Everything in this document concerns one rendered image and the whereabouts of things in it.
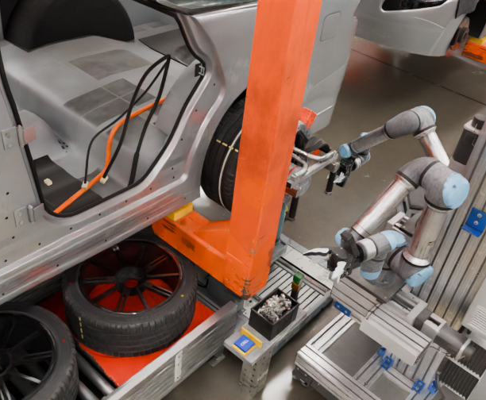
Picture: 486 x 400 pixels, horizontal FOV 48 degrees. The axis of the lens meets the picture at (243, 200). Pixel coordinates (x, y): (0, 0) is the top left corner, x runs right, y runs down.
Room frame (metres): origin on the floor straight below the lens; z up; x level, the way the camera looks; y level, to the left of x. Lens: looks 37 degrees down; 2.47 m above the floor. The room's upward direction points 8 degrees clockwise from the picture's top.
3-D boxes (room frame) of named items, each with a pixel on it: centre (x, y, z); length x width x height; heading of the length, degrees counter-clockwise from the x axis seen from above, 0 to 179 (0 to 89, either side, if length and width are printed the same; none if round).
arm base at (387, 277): (1.78, -0.64, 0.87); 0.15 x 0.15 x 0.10
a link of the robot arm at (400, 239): (1.78, -0.65, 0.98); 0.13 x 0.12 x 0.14; 37
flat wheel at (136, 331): (1.88, 0.50, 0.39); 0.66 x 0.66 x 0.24
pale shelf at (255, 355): (1.72, -0.20, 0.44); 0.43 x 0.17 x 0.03; 144
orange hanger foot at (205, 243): (2.10, 0.21, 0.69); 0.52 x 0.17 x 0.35; 54
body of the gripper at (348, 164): (2.57, -0.54, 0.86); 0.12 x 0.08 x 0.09; 144
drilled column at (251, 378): (1.69, -0.18, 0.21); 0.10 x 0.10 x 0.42; 54
